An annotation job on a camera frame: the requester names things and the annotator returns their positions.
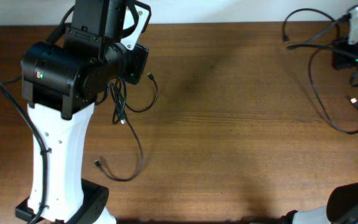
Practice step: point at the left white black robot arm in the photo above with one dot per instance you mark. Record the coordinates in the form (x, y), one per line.
(95, 43)

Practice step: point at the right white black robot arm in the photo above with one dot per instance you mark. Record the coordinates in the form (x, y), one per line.
(342, 205)

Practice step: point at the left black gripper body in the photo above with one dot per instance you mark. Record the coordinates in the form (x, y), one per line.
(81, 35)

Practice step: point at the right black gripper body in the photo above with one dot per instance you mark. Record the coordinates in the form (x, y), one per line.
(343, 54)

